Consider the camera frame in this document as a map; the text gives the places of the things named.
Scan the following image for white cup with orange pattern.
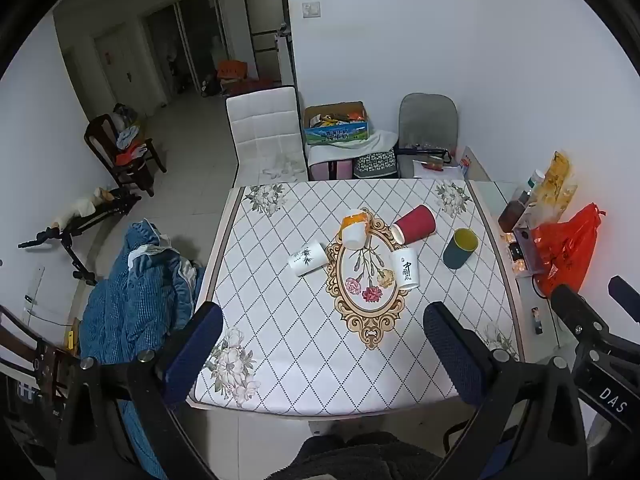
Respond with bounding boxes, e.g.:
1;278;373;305
340;208;372;250

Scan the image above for glass side table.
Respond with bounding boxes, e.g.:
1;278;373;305
467;180;591;351

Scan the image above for pink storage box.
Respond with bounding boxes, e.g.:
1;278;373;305
310;159;355;181

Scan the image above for white cloth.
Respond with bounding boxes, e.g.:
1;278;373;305
306;130;399;167

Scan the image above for clear plastic box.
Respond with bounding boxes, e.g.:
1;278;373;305
507;227;551;277

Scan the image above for red plastic bag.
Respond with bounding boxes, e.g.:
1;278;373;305
531;203;607;298

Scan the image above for white cup with black calligraphy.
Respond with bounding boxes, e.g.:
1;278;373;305
389;247;420;291

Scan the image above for white padded chair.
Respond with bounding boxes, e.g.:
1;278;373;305
226;86;310;188

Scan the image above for red paper cup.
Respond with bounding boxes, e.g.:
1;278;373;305
390;204;437;246

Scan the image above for dark wooden chair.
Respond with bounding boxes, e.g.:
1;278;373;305
84;114;168;197
0;305;81;466

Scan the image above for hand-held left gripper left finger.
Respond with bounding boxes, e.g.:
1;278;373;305
56;301;226;480

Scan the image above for black folded umbrella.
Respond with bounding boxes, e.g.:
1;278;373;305
397;146;451;161

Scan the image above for floral diamond-patterned tablecloth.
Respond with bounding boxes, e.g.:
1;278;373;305
186;178;526;417

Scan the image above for white papers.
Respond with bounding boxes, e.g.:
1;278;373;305
412;159;467;180

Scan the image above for cardboard box of snacks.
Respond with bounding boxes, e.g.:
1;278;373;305
303;101;371;146

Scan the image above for grey chair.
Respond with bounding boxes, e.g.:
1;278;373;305
395;93;466;179

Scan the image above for dark teal cup yellow inside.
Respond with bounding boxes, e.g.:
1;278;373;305
442;228;480;269

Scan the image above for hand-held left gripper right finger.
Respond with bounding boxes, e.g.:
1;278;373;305
422;301;589;480

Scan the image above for brown bottle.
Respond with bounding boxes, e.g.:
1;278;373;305
498;189;533;233

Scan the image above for pile of clothes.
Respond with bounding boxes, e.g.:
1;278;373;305
112;103;151;166

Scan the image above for black tripod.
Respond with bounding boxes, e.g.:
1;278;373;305
18;187;142;286

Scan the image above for orange box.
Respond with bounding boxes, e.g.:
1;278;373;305
216;60;249;82

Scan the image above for white cup with bamboo print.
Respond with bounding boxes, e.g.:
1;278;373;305
288;240;329;277

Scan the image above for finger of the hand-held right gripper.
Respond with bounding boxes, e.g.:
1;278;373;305
608;275;640;322
550;284;610;347

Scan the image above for black and white patterned bag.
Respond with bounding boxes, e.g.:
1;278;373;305
353;150;397;179

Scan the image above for blue quilted jacket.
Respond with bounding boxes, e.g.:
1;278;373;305
80;219;206;480

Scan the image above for yellow snack bag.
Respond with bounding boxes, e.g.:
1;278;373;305
532;151;578;226

